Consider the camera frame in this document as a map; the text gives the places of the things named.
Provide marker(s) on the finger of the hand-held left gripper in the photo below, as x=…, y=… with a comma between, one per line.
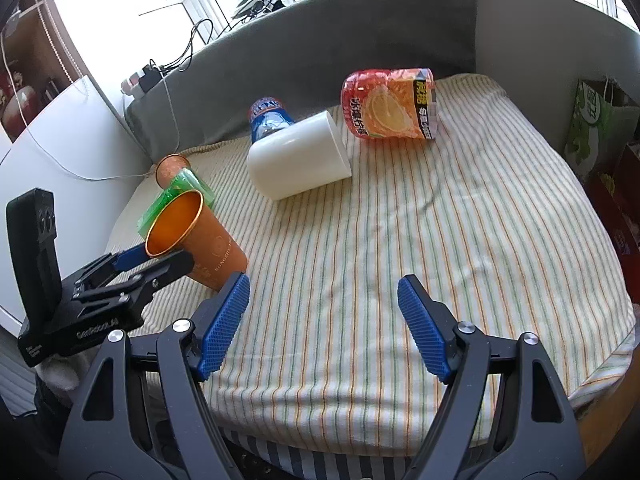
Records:
x=165, y=270
x=131, y=258

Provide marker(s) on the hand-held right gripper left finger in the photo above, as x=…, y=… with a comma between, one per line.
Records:
x=225, y=325

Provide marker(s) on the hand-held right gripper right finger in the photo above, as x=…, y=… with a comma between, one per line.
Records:
x=422, y=330

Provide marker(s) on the orange metal cup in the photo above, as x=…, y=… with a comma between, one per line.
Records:
x=215, y=245
x=170, y=170

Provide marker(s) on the white cup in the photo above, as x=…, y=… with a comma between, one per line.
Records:
x=300, y=160

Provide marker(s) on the white cabinet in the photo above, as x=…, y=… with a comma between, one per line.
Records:
x=55, y=170

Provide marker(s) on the green plastic bottle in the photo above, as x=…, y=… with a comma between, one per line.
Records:
x=189, y=182

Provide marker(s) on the striped cloth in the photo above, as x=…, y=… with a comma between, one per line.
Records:
x=375, y=240

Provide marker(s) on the grey striped sheet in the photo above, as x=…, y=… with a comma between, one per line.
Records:
x=310, y=460

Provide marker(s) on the white power strip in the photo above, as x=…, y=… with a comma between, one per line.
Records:
x=134, y=84

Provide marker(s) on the blue plastic bottle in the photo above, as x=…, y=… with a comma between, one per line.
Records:
x=267, y=116

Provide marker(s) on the orange drink bottle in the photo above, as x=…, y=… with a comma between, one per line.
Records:
x=390, y=105

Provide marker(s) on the green shopping bag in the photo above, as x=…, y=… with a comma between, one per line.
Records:
x=592, y=125

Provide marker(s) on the grey sofa backrest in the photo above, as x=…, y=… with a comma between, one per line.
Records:
x=320, y=50

